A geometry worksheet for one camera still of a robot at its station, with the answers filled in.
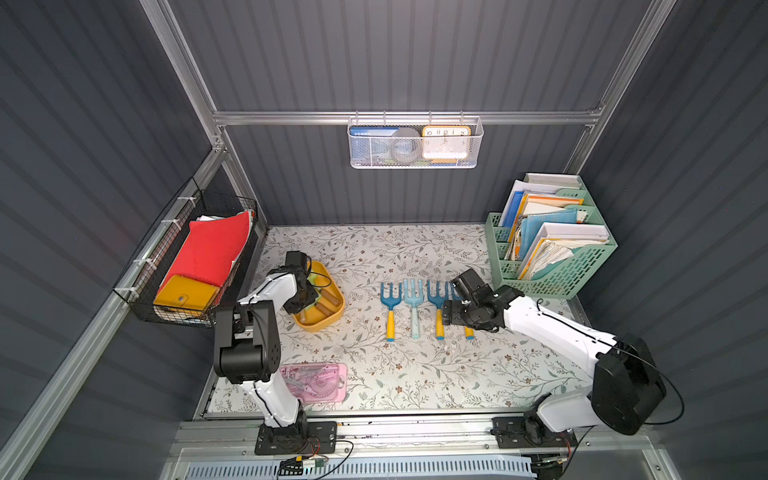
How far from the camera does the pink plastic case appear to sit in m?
0.81

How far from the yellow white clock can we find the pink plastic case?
0.69m

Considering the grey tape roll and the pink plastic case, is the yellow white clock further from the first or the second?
the pink plastic case

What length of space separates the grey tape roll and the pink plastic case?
0.64 metres

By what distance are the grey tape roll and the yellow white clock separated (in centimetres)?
2

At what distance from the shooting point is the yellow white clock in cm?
89

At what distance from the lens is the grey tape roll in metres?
0.87
